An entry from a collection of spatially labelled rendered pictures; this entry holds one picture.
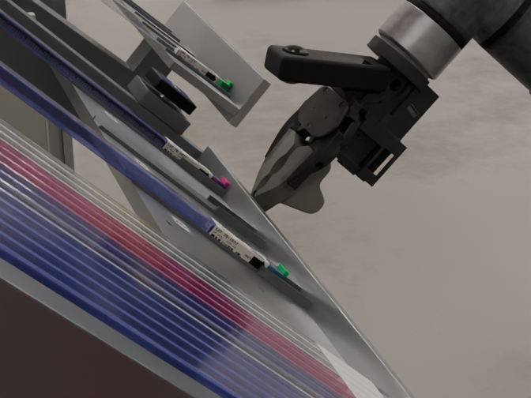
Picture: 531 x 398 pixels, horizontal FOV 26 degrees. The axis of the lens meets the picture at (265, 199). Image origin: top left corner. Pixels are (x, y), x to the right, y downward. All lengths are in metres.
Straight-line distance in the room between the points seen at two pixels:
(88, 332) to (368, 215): 2.27
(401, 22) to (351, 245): 1.47
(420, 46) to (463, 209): 1.66
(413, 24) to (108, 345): 0.72
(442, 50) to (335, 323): 0.33
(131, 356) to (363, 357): 0.42
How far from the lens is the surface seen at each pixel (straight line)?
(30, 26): 1.10
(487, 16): 1.12
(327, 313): 0.91
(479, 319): 2.32
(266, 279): 0.90
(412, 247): 2.56
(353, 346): 0.87
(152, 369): 0.45
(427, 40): 1.11
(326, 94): 1.14
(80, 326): 0.43
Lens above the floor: 1.20
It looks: 26 degrees down
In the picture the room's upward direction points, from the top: straight up
